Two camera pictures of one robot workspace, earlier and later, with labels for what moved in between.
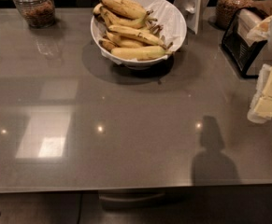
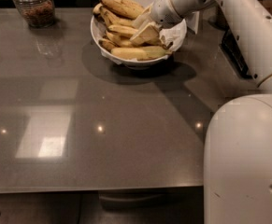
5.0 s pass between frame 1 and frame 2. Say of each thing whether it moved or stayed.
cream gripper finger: moved
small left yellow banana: stayed
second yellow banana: stayed
